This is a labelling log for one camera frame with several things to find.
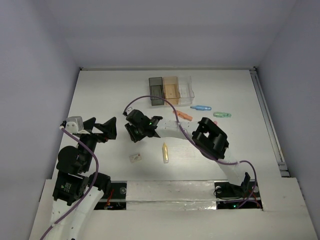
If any orange utility knife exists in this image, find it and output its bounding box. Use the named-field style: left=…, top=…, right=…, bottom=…
left=172, top=110, right=193, bottom=122

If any blue utility knife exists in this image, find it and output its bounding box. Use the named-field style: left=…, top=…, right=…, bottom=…
left=190, top=105, right=212, bottom=111

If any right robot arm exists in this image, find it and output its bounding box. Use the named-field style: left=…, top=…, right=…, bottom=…
left=123, top=107, right=251, bottom=196

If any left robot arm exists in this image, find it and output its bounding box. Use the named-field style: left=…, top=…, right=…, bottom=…
left=41, top=116, right=117, bottom=240

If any smoky grey plastic bin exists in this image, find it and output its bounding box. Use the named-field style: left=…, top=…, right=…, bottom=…
left=148, top=77, right=165, bottom=106

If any clear plastic bin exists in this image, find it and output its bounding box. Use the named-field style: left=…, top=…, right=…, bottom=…
left=178, top=76, right=195, bottom=106

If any green utility knife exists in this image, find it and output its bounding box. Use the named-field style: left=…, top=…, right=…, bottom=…
left=213, top=112, right=232, bottom=118

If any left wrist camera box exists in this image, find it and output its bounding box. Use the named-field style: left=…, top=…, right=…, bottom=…
left=59, top=116, right=84, bottom=134

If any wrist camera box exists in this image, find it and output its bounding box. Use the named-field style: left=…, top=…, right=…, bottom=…
left=59, top=116, right=84, bottom=134
left=122, top=106, right=134, bottom=116

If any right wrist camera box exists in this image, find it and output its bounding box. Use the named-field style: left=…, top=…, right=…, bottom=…
left=122, top=106, right=134, bottom=116

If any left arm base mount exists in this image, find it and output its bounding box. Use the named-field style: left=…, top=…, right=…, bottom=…
left=94, top=181, right=127, bottom=211

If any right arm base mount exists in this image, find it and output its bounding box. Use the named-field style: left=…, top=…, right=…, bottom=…
left=213, top=172, right=263, bottom=210

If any aluminium side rail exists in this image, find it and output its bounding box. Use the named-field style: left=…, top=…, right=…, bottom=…
left=249, top=67, right=291, bottom=178

